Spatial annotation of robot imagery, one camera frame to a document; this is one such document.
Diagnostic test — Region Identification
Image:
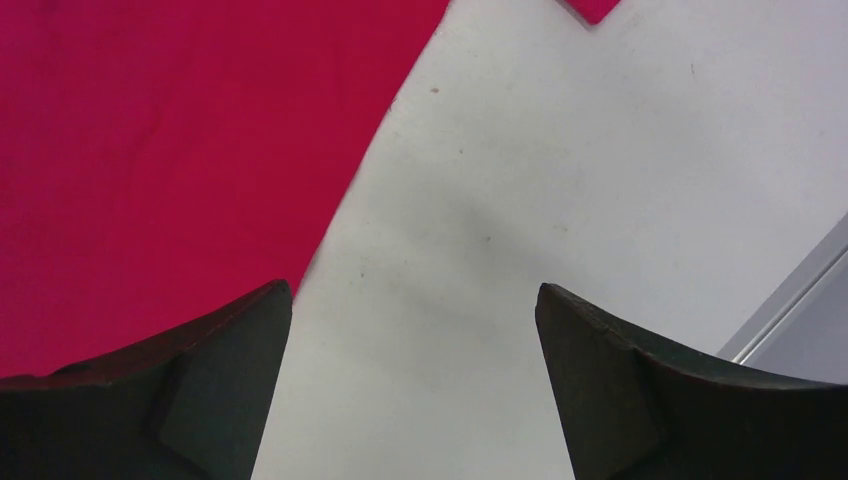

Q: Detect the red t-shirt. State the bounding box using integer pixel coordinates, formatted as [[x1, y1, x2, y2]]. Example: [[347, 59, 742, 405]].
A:
[[0, 0, 623, 380]]

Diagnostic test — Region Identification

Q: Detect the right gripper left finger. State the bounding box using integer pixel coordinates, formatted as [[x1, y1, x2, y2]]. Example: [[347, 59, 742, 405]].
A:
[[1, 280, 292, 479]]

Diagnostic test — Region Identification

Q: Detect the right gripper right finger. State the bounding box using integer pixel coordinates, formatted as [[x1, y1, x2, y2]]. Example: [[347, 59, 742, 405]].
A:
[[535, 283, 847, 479]]

